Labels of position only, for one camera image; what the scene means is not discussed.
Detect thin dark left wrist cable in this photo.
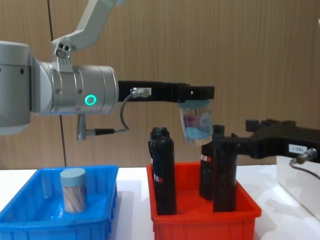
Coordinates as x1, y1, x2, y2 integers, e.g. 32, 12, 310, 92
76, 87, 152, 141

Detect blue plastic bin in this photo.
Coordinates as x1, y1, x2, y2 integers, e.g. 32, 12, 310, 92
0, 164, 120, 240

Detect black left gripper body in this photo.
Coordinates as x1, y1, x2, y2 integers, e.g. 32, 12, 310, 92
117, 80, 179, 103

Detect clear jar with blue lid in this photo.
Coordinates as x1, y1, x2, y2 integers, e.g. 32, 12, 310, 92
178, 99, 215, 146
59, 167, 88, 214

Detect thin dark right wrist cable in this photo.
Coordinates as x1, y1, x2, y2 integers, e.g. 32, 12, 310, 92
289, 147, 320, 181

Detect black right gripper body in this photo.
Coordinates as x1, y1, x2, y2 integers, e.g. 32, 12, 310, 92
249, 118, 320, 160

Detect red plastic bin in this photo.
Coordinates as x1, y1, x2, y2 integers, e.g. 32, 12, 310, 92
146, 161, 262, 240

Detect black bottle with white label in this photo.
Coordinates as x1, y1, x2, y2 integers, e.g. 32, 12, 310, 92
149, 136, 177, 216
199, 142, 215, 201

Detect thin dark wrist cable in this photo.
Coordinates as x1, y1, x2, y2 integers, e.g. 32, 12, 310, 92
289, 147, 320, 181
76, 87, 152, 141

